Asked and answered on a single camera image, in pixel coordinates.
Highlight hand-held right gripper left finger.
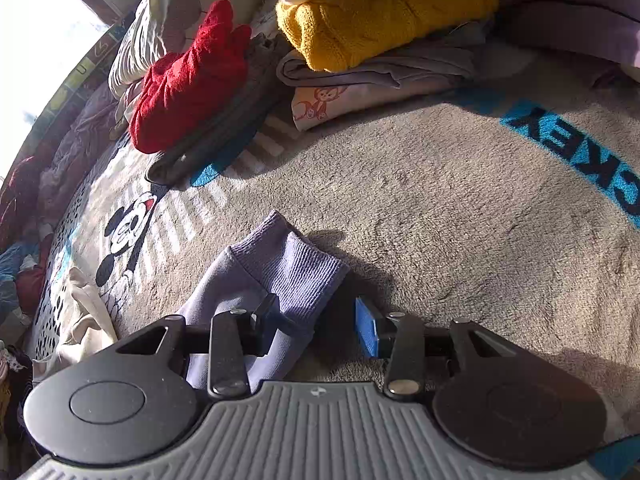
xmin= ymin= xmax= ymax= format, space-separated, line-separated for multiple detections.
xmin=116 ymin=292 xmax=281 ymax=400

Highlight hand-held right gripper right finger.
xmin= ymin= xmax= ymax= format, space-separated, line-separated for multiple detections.
xmin=354 ymin=296 xmax=517 ymax=396

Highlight lavender sweatshirt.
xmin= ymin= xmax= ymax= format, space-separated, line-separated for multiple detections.
xmin=177 ymin=210 xmax=351 ymax=393

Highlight cartoon mouse printed blanket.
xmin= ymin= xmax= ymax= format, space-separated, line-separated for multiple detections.
xmin=25 ymin=35 xmax=640 ymax=466

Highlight dark grey pants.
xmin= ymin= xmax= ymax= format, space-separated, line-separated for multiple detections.
xmin=145 ymin=32 xmax=296 ymax=186

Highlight cream cloth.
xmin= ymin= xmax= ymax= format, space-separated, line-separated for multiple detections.
xmin=32 ymin=265 xmax=121 ymax=386

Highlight white monkey print cloth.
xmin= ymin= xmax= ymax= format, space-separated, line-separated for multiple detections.
xmin=291 ymin=80 xmax=451 ymax=132

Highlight red sweater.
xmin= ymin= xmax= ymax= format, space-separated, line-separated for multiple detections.
xmin=129 ymin=0 xmax=252 ymax=155

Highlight grey folded garment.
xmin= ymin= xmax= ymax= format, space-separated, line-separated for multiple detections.
xmin=276 ymin=22 xmax=493 ymax=92

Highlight blue cloth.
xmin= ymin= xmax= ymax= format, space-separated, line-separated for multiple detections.
xmin=0 ymin=242 xmax=41 ymax=321

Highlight crumpled pink cloth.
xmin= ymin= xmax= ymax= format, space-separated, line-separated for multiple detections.
xmin=37 ymin=80 xmax=126 ymax=221

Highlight dark red cloth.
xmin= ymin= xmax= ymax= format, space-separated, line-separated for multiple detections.
xmin=0 ymin=155 xmax=51 ymax=251

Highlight yellow knit sweater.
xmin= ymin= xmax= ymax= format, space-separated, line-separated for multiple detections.
xmin=276 ymin=0 xmax=501 ymax=73

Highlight alphabet foam mat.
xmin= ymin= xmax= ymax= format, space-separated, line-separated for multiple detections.
xmin=20 ymin=15 xmax=136 ymax=161

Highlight cream quilted pillow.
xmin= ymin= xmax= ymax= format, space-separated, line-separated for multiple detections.
xmin=107 ymin=0 xmax=266 ymax=101

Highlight window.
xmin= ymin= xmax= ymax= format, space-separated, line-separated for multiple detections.
xmin=0 ymin=0 xmax=108 ymax=181

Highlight mauve grey blanket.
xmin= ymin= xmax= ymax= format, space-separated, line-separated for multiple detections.
xmin=492 ymin=0 xmax=640 ymax=68

